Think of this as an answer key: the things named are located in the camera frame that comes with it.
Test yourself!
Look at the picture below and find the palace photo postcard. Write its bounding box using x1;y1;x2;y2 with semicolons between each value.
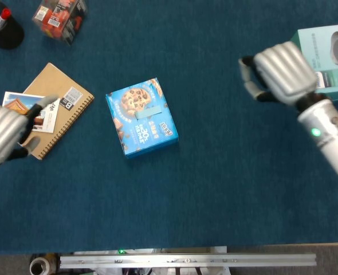
2;91;61;134

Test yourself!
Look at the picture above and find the black bottle red cap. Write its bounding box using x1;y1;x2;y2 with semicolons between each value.
0;0;25;50

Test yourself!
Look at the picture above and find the tan spiral notebook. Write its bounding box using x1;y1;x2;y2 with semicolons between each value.
22;62;95;160

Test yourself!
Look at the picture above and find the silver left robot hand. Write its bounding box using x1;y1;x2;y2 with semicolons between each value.
0;95;60;168

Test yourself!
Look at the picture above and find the clear box with red items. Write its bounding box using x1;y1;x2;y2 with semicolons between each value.
32;0;89;46

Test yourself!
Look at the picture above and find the green speakerphone product box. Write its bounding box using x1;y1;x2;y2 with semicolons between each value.
289;23;338;100

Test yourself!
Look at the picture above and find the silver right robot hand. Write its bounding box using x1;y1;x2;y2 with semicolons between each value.
238;41;319;107

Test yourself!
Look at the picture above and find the red-capped white marker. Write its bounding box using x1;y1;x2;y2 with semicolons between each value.
0;7;11;33

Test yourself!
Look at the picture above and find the aluminium profile rail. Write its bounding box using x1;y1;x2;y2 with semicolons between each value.
59;252;317;269

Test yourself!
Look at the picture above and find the small light teal strip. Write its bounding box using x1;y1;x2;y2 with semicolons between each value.
135;106;162;120

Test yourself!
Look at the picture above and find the blue chocolate chip cookie box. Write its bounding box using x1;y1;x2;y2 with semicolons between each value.
105;77;179;160

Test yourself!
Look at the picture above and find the blue felt table cloth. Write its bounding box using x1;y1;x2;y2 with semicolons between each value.
0;0;338;255

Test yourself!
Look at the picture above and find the grey tape roll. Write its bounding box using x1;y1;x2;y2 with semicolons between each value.
29;254;52;275

